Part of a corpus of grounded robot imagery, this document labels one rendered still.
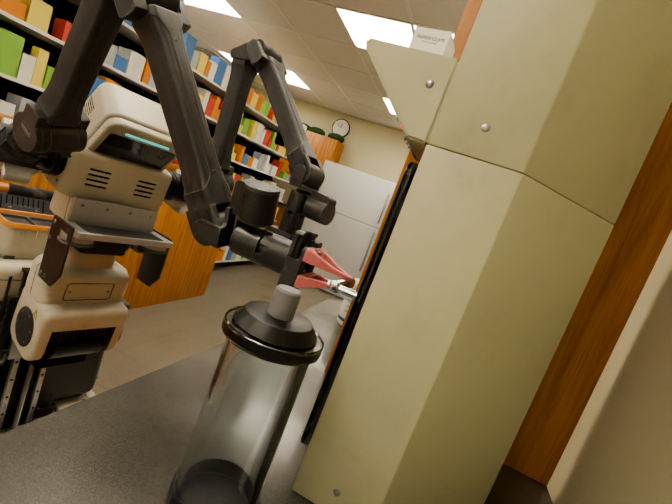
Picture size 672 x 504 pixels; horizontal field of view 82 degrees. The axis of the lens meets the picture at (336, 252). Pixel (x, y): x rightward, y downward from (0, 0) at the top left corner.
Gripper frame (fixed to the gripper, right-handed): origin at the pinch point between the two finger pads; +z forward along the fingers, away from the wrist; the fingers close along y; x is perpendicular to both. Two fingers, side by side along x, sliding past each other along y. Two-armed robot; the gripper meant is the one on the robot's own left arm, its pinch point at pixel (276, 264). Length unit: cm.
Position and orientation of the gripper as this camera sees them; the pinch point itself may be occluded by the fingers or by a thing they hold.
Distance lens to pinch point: 103.1
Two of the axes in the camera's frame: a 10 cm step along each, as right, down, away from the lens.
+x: 3.0, -0.2, 9.5
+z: -3.5, 9.3, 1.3
